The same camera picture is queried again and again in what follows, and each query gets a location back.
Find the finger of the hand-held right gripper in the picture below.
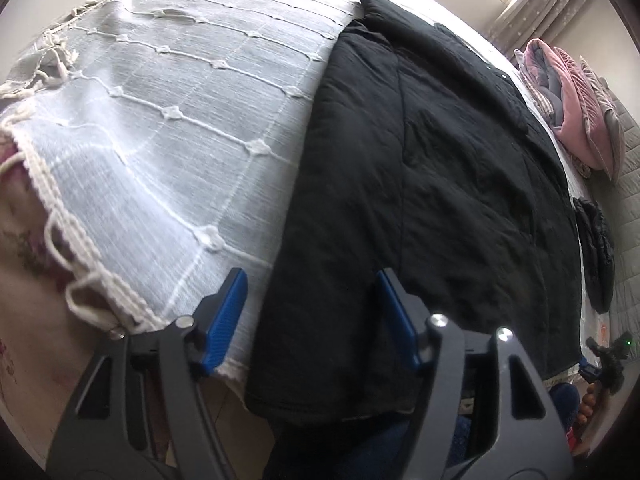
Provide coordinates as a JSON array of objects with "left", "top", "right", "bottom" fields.
[{"left": 579, "top": 355, "right": 603, "bottom": 383}]

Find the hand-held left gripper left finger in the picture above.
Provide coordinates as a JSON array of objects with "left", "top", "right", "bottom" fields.
[{"left": 46, "top": 268, "right": 249, "bottom": 480}]

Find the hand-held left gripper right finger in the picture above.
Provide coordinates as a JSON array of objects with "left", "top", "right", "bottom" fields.
[{"left": 376, "top": 268, "right": 573, "bottom": 480}]

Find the black padded coat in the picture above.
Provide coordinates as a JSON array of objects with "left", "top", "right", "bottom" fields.
[{"left": 245, "top": 0, "right": 583, "bottom": 428}]

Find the person's right hand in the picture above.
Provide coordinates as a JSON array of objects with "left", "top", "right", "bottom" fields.
[{"left": 576, "top": 387, "right": 606, "bottom": 428}]

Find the small black garment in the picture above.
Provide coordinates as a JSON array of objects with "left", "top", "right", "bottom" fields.
[{"left": 572, "top": 197, "right": 616, "bottom": 313}]

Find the grey checked tasselled bedspread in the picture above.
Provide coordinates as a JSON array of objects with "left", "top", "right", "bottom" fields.
[{"left": 0, "top": 0, "right": 371, "bottom": 386}]

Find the white floral cloth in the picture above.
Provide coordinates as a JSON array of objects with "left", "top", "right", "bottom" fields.
[{"left": 0, "top": 130, "right": 166, "bottom": 461}]

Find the grey quilted headboard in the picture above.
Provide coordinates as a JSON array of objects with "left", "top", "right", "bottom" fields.
[{"left": 607, "top": 92, "right": 640, "bottom": 196}]

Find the pink pillow grey piping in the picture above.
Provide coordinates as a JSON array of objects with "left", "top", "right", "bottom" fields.
[
  {"left": 580, "top": 57, "right": 627, "bottom": 181},
  {"left": 550, "top": 45, "right": 617, "bottom": 171}
]

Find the pink grey folded quilt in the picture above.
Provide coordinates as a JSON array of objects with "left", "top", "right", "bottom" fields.
[{"left": 515, "top": 39, "right": 566, "bottom": 126}]

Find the grey patterned curtain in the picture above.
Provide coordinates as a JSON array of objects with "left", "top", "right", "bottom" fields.
[{"left": 492, "top": 0, "right": 608, "bottom": 48}]

